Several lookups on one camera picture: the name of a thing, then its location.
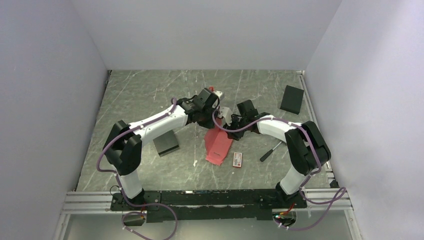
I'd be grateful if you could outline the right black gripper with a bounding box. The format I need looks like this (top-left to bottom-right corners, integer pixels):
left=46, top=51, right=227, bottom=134
left=222, top=114, right=247, bottom=141

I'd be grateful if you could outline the red cardboard paper box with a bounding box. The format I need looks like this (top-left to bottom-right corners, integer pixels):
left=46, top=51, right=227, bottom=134
left=203, top=128, right=233, bottom=166

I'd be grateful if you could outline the black box near left arm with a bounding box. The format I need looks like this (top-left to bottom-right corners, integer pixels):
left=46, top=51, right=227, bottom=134
left=153, top=130, right=180, bottom=157

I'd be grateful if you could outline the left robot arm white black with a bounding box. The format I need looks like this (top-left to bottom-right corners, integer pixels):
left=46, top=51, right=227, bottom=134
left=100, top=88, right=225, bottom=210

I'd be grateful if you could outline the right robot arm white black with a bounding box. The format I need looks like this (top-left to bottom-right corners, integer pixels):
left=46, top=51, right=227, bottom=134
left=218, top=100, right=331, bottom=208

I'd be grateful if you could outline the small red white box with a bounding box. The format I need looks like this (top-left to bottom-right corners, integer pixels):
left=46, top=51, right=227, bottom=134
left=232, top=152, right=243, bottom=168

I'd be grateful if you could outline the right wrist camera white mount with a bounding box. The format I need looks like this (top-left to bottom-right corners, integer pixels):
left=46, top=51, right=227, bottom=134
left=218, top=107, right=233, bottom=126

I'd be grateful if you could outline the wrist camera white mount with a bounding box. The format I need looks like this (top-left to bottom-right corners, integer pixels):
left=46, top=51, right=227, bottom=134
left=218, top=107, right=233, bottom=126
left=208, top=86, right=225, bottom=101

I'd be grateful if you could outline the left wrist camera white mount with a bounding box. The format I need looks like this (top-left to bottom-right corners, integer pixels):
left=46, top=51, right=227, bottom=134
left=208, top=86, right=225, bottom=101

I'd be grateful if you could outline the hammer with black handle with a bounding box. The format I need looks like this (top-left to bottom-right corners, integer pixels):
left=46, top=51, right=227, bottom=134
left=259, top=141, right=283, bottom=162

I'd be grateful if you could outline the black box near right wall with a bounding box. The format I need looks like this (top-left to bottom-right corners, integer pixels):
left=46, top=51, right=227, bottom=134
left=279, top=85, right=304, bottom=115

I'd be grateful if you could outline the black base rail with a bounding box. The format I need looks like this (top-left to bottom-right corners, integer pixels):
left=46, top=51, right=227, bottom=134
left=110, top=188, right=307, bottom=223

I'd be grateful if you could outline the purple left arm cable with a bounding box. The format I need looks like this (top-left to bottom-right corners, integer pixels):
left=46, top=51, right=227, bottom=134
left=96, top=97, right=179, bottom=240

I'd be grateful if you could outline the aluminium frame rail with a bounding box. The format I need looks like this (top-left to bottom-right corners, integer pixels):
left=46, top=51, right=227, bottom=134
left=61, top=191, right=113, bottom=215

